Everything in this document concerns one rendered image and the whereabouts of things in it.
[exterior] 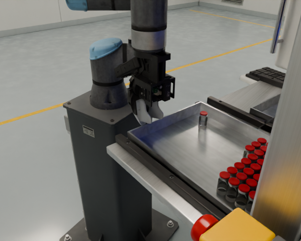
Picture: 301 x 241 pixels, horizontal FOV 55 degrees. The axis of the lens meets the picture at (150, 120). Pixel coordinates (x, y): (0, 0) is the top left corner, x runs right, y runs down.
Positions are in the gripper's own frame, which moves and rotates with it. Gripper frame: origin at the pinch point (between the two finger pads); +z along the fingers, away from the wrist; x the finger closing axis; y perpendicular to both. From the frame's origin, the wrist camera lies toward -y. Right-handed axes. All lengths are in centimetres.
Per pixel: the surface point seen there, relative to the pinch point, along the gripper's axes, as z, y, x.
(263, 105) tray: 1.4, 13.0, 34.5
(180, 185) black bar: 1.4, 21.7, -7.6
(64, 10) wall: 66, -481, 187
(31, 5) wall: 51, -481, 130
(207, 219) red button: -10.2, 36.4, -17.9
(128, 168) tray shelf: 4.0, 8.3, -11.0
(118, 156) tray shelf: 3.5, 4.0, -10.8
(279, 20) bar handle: -11, -15, 85
